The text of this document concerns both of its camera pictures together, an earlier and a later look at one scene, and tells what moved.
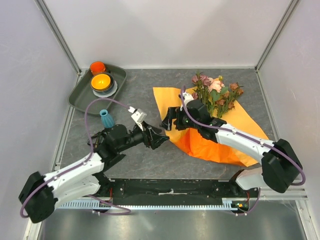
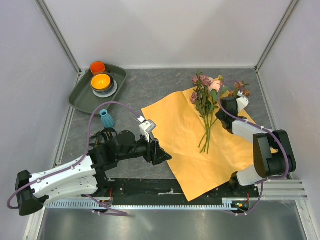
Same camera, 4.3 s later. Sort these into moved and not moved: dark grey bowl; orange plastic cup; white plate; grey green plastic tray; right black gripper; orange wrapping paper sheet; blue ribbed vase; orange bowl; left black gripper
Moved: right black gripper; orange wrapping paper sheet; left black gripper
Not moved: dark grey bowl; grey green plastic tray; orange bowl; orange plastic cup; blue ribbed vase; white plate
